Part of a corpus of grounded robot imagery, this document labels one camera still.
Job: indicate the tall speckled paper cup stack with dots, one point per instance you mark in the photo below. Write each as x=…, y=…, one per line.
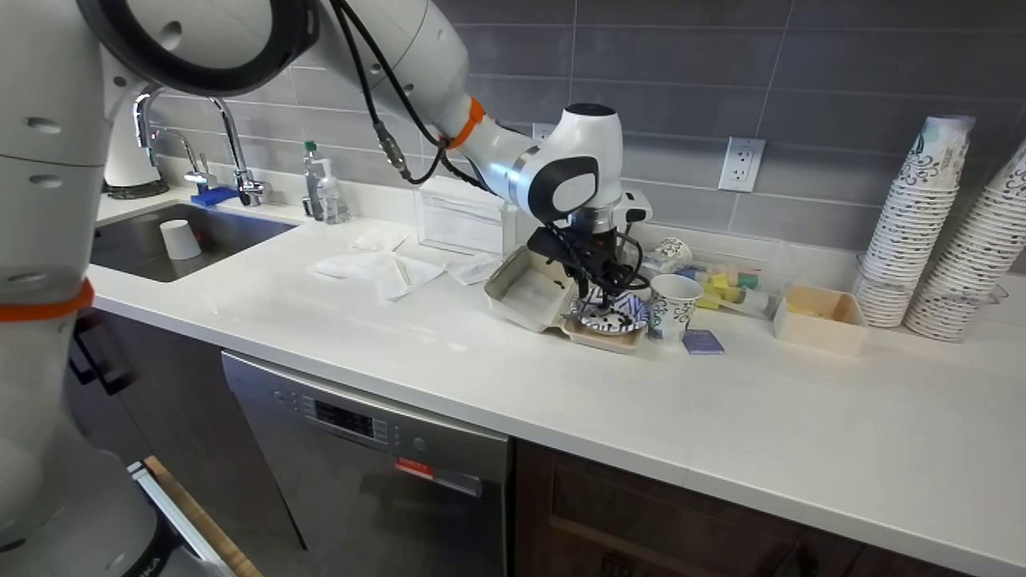
x=980, y=269
x=909, y=226

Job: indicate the white wall outlet plate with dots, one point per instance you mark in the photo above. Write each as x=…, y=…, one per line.
x=742, y=164

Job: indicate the wooden tray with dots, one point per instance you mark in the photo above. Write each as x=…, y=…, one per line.
x=819, y=322

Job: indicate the steel kitchen sink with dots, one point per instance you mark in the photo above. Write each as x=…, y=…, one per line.
x=131, y=251

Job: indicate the chrome sink faucet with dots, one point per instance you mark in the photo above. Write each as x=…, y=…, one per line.
x=246, y=171

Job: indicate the light wood drawer side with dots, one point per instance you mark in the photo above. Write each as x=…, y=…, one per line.
x=197, y=519

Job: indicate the green sweetener packets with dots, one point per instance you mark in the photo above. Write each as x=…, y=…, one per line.
x=748, y=280

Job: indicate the yellow sweetener packets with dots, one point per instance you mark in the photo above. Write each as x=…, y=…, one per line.
x=727, y=288

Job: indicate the clear plastic bag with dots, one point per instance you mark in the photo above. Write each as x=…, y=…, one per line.
x=365, y=270

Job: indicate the white cup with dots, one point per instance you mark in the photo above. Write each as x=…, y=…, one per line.
x=181, y=241

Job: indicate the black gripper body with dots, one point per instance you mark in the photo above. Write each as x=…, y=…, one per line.
x=581, y=249

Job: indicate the clear plastic organizer tray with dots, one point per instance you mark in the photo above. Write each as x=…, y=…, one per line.
x=764, y=304

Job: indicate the blue sponge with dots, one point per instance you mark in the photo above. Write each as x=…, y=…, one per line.
x=216, y=197

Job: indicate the clear dispenser with white napkins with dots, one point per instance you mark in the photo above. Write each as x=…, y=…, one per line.
x=460, y=220

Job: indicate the dark sink cabinet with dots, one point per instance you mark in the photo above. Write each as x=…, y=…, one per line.
x=172, y=397

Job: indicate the dark wood cabinet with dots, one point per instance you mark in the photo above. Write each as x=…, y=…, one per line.
x=694, y=525

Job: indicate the blue patterned paper cup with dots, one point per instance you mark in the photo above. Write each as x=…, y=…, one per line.
x=674, y=310

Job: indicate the clear glass jar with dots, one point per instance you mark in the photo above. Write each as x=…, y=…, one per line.
x=321, y=191

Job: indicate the blue sweetener packet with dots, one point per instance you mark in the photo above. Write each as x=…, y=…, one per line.
x=704, y=341

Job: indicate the chrome side tap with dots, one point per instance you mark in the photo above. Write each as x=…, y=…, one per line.
x=149, y=117

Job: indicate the blue patterned paper plate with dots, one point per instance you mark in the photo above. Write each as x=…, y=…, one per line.
x=631, y=311

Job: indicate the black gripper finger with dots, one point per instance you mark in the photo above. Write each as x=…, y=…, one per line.
x=596, y=288
x=631, y=285

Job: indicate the stainless steel dishwasher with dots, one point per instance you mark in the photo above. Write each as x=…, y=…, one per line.
x=353, y=481

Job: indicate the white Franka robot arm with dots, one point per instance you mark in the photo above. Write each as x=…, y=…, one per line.
x=44, y=213

